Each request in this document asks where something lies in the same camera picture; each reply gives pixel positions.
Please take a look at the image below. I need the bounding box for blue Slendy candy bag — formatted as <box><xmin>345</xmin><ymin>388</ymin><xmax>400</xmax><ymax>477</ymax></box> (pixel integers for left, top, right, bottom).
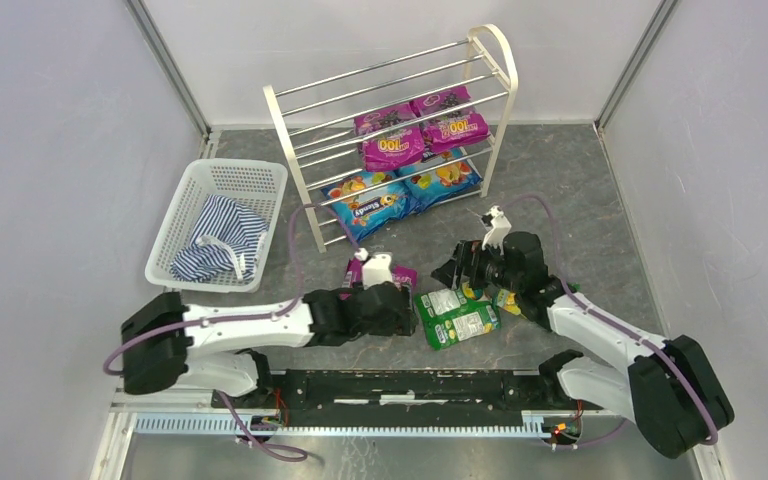
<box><xmin>396</xmin><ymin>148</ymin><xmax>482</xmax><ymax>214</ymax></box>
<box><xmin>319</xmin><ymin>171</ymin><xmax>418</xmax><ymax>242</ymax></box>

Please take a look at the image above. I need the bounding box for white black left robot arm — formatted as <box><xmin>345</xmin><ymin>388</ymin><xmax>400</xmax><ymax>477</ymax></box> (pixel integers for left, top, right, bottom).
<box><xmin>112</xmin><ymin>282</ymin><xmax>416</xmax><ymax>397</ymax></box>

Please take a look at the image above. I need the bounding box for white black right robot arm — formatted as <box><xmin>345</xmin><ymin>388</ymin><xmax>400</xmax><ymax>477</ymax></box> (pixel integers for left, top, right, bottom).
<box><xmin>432</xmin><ymin>232</ymin><xmax>735</xmax><ymax>459</ymax></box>

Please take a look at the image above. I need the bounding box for green yellow Fox's candy bag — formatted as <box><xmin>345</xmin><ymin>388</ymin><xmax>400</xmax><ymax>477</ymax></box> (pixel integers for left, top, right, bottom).
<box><xmin>460</xmin><ymin>281</ymin><xmax>581</xmax><ymax>319</ymax></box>

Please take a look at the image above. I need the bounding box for cream metal shelf rack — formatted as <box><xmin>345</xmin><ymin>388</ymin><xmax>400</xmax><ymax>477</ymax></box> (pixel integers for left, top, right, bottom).
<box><xmin>262</xmin><ymin>23</ymin><xmax>520</xmax><ymax>254</ymax></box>

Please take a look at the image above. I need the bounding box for blue striped cloth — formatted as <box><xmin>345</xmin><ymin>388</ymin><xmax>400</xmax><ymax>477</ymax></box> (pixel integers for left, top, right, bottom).
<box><xmin>170</xmin><ymin>194</ymin><xmax>269</xmax><ymax>283</ymax></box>

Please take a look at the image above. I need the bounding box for white plastic basket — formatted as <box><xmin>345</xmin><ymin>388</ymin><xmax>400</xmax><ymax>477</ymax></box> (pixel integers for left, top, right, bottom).
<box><xmin>144</xmin><ymin>158</ymin><xmax>288</xmax><ymax>293</ymax></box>

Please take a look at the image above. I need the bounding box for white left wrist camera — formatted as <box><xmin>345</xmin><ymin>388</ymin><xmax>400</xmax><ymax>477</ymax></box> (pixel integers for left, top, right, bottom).
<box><xmin>354</xmin><ymin>248</ymin><xmax>394</xmax><ymax>289</ymax></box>

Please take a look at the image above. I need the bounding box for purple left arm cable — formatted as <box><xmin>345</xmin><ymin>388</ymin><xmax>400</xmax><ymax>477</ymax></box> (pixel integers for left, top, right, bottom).
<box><xmin>102</xmin><ymin>202</ymin><xmax>369</xmax><ymax>378</ymax></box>

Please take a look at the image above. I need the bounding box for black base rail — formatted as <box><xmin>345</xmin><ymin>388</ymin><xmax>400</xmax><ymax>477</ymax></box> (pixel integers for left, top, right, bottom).
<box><xmin>231</xmin><ymin>369</ymin><xmax>578</xmax><ymax>428</ymax></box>

